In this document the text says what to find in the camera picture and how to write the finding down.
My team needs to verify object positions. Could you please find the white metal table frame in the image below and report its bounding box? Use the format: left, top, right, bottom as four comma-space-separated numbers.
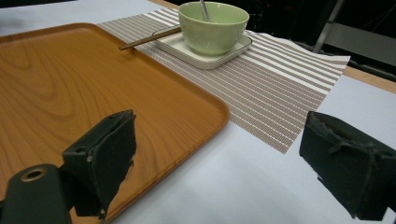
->
312, 0, 396, 68

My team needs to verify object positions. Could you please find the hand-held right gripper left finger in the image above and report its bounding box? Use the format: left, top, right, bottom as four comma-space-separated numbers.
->
59, 109, 138, 220

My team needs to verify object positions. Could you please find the green ceramic bowl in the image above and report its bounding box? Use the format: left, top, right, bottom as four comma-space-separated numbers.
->
177, 1, 250, 57

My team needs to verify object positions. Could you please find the white square plate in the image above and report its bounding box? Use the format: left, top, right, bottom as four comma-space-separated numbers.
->
151, 26, 253, 71

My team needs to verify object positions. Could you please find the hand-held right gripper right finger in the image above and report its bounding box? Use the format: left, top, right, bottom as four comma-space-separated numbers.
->
299, 110, 396, 222

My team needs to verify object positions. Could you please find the brown chopstick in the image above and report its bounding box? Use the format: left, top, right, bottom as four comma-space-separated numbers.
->
118, 26, 182, 51

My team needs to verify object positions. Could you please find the striped woven placemat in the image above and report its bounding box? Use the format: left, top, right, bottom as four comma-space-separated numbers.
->
97, 7, 351, 155

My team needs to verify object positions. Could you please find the wooden tray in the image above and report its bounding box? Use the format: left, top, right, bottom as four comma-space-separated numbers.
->
0, 21, 231, 224

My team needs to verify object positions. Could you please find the metal spoon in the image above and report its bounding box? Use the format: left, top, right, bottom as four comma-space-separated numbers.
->
199, 0, 211, 23

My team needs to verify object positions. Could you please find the pale blue table sheet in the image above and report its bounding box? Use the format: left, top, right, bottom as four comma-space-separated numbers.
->
0, 0, 396, 224

